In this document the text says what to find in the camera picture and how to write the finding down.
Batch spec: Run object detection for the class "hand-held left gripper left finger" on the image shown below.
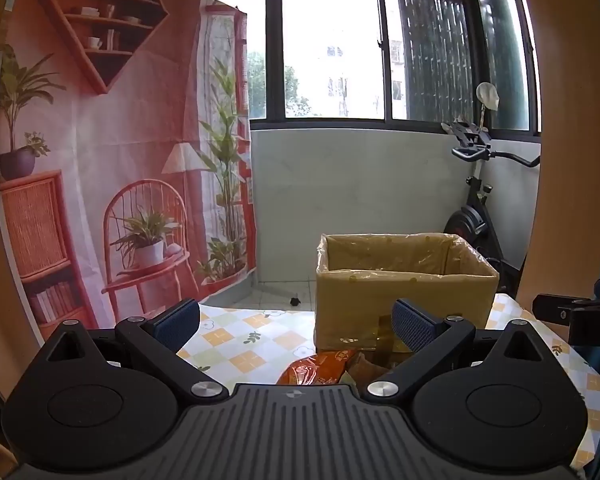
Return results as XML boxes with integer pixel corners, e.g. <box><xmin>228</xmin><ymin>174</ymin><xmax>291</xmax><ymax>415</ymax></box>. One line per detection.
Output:
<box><xmin>46</xmin><ymin>298</ymin><xmax>229</xmax><ymax>404</ymax></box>

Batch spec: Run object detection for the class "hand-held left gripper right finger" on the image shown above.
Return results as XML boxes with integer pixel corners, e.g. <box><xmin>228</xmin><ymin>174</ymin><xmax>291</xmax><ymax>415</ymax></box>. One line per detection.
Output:
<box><xmin>366</xmin><ymin>298</ymin><xmax>556</xmax><ymax>404</ymax></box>

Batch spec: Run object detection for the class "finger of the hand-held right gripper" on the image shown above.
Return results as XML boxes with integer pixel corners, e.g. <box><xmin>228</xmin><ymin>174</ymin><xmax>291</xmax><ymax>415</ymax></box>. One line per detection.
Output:
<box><xmin>532</xmin><ymin>294</ymin><xmax>588</xmax><ymax>323</ymax></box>

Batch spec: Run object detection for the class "brown cardboard box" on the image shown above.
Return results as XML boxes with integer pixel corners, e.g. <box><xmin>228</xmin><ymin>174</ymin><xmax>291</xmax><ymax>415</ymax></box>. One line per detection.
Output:
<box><xmin>315</xmin><ymin>232</ymin><xmax>501</xmax><ymax>353</ymax></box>

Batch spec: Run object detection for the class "dark orange snack bag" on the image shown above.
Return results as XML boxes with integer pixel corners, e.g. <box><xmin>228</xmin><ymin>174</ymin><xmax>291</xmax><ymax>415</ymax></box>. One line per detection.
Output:
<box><xmin>347</xmin><ymin>352</ymin><xmax>397</xmax><ymax>386</ymax></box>

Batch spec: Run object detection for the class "checked floral tablecloth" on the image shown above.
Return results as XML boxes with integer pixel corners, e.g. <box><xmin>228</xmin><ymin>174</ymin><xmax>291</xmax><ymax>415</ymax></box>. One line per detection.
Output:
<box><xmin>175</xmin><ymin>294</ymin><xmax>600</xmax><ymax>471</ymax></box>

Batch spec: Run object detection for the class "white stand leg with caster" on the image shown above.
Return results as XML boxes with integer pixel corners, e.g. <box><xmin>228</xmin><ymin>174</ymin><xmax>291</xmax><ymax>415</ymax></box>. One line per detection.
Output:
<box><xmin>259</xmin><ymin>285</ymin><xmax>304</xmax><ymax>307</ymax></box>

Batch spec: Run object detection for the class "black exercise bike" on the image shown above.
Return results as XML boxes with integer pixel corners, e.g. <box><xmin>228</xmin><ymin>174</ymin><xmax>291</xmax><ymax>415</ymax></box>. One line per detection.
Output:
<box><xmin>440</xmin><ymin>117</ymin><xmax>541</xmax><ymax>301</ymax></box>

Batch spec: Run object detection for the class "brown wooden board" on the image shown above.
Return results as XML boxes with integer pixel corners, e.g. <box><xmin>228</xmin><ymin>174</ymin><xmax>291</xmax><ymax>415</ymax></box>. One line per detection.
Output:
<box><xmin>522</xmin><ymin>0</ymin><xmax>600</xmax><ymax>311</ymax></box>

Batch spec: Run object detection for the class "tan wooden panel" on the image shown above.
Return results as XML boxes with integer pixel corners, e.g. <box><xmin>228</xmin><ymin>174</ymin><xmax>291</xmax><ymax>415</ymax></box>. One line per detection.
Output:
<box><xmin>0</xmin><ymin>0</ymin><xmax>48</xmax><ymax>391</ymax></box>

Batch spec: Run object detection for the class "printed room backdrop cloth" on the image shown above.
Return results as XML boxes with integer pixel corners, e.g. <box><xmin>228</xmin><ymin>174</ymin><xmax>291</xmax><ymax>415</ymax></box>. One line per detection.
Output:
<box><xmin>0</xmin><ymin>0</ymin><xmax>258</xmax><ymax>346</ymax></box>

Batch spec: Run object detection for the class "metal window grille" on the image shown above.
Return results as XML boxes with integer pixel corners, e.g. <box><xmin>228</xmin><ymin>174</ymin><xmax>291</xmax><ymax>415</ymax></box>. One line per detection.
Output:
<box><xmin>396</xmin><ymin>0</ymin><xmax>465</xmax><ymax>121</ymax></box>

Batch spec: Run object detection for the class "black window frame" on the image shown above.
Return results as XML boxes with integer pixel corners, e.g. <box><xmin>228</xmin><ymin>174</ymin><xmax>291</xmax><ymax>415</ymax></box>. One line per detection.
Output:
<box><xmin>170</xmin><ymin>0</ymin><xmax>543</xmax><ymax>136</ymax></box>

